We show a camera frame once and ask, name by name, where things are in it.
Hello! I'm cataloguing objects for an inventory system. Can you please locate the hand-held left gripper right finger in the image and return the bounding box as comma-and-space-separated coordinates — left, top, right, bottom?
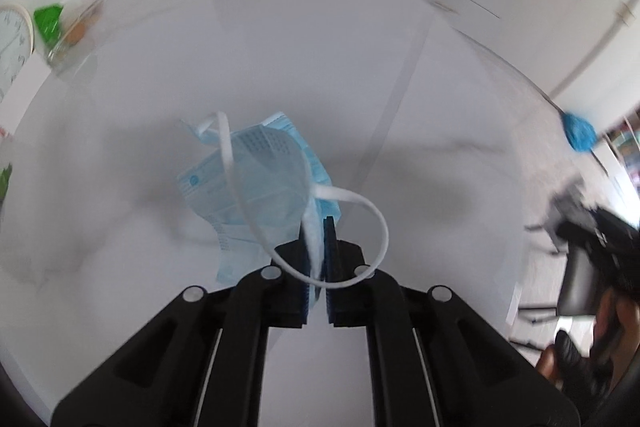
321, 216, 583, 427

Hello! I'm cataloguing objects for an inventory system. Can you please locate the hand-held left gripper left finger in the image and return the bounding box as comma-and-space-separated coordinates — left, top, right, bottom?
50, 243, 313, 427

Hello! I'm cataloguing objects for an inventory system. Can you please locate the blue face mask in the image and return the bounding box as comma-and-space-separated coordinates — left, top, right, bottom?
175, 111, 391, 314

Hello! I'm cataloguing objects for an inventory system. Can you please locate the person's right forearm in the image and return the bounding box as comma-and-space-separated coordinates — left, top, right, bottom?
537, 341, 563, 381

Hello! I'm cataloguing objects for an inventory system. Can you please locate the person's right hand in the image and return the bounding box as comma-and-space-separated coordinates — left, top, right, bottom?
554, 330, 615, 411

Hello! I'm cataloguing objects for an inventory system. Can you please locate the dark grey chair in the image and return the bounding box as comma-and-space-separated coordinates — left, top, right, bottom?
515, 187, 608, 350

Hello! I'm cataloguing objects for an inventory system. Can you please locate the blue duster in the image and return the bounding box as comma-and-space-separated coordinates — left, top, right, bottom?
540, 91, 618, 180

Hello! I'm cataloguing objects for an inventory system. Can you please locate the green packet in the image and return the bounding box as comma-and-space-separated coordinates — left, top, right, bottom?
0, 163, 14, 204
33, 4, 67, 46

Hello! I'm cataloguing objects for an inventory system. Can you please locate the clear glass jar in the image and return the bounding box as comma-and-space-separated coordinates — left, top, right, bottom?
46, 0, 107, 68

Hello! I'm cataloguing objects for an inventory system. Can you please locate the white wall clock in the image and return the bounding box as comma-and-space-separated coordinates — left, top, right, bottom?
0, 4, 37, 104

